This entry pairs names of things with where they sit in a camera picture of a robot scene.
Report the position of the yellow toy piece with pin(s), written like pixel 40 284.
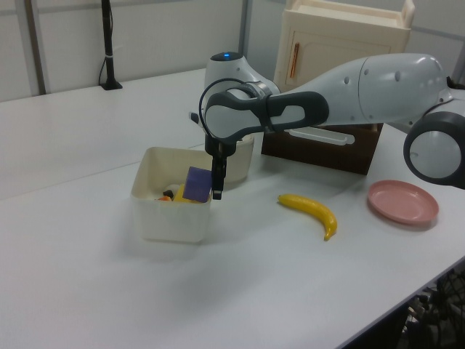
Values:
pixel 178 194

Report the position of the cream toy cabinet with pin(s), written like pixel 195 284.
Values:
pixel 345 40

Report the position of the purple block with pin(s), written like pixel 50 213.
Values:
pixel 196 185

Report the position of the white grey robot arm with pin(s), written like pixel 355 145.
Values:
pixel 363 91

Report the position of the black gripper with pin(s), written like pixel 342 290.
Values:
pixel 219 145

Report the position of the cream round lidded bin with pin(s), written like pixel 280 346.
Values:
pixel 240 160

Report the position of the pink plate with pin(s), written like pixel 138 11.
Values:
pixel 401 201

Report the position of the orange toy piece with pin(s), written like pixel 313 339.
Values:
pixel 164 199

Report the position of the white plastic box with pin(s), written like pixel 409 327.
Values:
pixel 169 221

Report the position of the white black toy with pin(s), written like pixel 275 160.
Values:
pixel 173 189

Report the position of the yellow banana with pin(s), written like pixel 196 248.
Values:
pixel 312 209

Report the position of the black mesh equipment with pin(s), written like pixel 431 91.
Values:
pixel 443 309

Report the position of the black pole stand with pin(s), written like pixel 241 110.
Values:
pixel 108 47

